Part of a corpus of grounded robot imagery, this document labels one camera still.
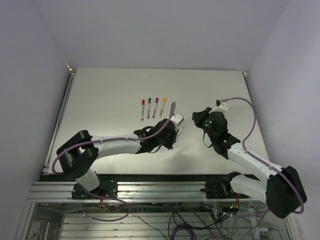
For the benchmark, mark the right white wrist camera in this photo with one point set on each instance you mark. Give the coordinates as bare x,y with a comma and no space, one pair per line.
221,106

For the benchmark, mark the aluminium frame rail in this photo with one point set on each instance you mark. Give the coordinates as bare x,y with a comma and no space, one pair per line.
130,192

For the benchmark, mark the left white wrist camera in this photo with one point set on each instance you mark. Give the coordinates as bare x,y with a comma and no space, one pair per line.
178,121

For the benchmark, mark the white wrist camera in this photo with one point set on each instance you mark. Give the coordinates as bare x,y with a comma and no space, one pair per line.
221,106
178,121

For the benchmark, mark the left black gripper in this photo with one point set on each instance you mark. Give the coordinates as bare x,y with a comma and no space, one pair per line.
169,145

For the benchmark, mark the magenta white pen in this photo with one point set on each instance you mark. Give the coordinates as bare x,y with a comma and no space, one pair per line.
154,109

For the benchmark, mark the red white pen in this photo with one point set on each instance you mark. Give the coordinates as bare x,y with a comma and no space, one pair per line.
142,111

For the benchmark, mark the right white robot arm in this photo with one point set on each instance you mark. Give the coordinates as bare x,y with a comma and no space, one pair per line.
280,188

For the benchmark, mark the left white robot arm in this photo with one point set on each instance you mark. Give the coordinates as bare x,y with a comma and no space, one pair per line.
79,153

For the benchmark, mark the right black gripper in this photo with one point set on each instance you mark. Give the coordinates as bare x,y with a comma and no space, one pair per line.
199,116

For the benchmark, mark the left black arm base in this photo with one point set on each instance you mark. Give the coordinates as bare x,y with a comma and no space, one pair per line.
107,188

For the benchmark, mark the green white pen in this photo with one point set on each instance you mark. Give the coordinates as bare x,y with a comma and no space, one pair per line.
148,110

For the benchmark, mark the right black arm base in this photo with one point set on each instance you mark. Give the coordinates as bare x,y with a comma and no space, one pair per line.
221,188

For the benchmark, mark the yellow white pen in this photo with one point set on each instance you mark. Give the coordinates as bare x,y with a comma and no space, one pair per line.
162,109

